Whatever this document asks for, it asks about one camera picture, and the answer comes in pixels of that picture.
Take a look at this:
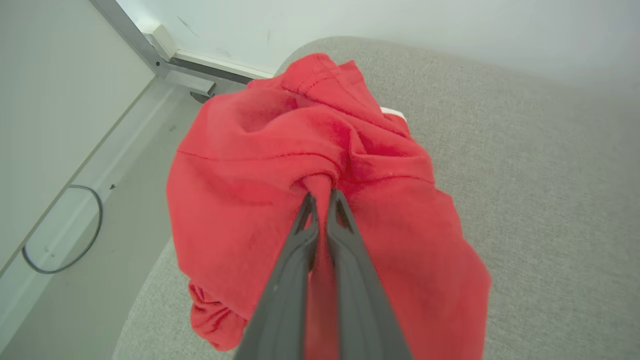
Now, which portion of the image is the black cable loop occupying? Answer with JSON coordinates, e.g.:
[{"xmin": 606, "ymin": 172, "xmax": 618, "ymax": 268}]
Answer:
[{"xmin": 22, "ymin": 184, "xmax": 104, "ymax": 275}]

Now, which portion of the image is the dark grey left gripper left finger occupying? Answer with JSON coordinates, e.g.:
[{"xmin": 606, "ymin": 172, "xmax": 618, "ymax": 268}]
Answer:
[{"xmin": 234, "ymin": 193, "xmax": 319, "ymax": 360}]

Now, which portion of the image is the white black baseboard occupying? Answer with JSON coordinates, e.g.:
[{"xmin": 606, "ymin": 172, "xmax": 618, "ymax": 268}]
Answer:
[{"xmin": 172, "ymin": 49, "xmax": 275, "ymax": 86}]

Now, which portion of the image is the white partition panel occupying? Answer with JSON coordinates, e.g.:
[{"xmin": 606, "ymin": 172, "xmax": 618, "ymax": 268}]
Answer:
[{"xmin": 0, "ymin": 0, "xmax": 157, "ymax": 273}]

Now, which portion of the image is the aluminium frame post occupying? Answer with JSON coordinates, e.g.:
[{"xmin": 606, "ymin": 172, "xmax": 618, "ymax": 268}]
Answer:
[{"xmin": 90, "ymin": 0, "xmax": 217, "ymax": 98}]

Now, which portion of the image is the red shorts white waistband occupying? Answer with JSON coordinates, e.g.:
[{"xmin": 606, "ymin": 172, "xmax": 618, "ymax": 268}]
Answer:
[{"xmin": 166, "ymin": 53, "xmax": 493, "ymax": 360}]

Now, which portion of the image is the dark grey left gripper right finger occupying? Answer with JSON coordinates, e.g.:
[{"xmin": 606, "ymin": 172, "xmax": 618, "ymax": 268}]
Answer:
[{"xmin": 326, "ymin": 189, "xmax": 413, "ymax": 360}]

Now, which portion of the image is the grey fabric sofa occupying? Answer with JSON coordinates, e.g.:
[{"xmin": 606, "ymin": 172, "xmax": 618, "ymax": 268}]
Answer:
[{"xmin": 112, "ymin": 36, "xmax": 640, "ymax": 360}]

